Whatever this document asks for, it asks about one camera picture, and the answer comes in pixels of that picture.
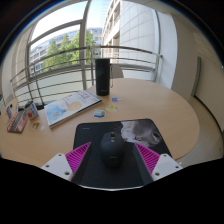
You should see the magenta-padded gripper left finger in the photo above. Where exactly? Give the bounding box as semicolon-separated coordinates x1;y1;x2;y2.
40;141;93;185

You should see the light blue magazine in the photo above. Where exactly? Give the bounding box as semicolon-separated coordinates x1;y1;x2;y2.
43;89;103;129

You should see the blue and white card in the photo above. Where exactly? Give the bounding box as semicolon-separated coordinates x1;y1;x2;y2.
93;109;106;119

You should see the red magazine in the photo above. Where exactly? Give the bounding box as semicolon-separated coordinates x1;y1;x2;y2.
6;110;30;134

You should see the round yellow sticker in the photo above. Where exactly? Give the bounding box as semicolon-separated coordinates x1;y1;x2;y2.
106;104;120;113

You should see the white chair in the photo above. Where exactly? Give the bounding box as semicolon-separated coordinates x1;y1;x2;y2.
110;63;125;80

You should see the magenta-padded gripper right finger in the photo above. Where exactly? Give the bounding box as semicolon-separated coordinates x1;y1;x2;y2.
132;142;184;186

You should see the metal balcony railing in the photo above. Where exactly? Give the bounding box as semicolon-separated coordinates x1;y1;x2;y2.
9;45;164;108

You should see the black printed mouse pad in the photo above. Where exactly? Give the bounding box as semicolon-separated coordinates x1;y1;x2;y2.
71;118;173;188

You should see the black tumbler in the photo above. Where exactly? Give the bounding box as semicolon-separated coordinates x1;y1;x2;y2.
94;58;112;97

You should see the black computer mouse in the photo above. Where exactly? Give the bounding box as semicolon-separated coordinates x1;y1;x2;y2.
99;131;127;169

